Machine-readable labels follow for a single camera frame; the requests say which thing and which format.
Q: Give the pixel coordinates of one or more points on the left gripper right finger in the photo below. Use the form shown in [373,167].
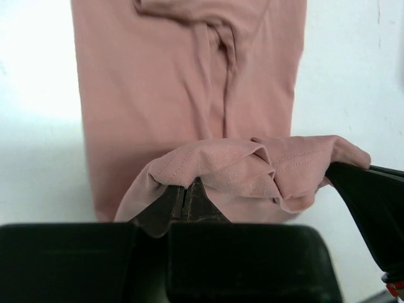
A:
[374,197]

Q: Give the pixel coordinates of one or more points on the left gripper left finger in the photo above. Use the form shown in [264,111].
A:
[178,204]

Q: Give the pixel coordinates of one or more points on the pink t shirt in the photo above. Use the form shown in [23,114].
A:
[175,90]

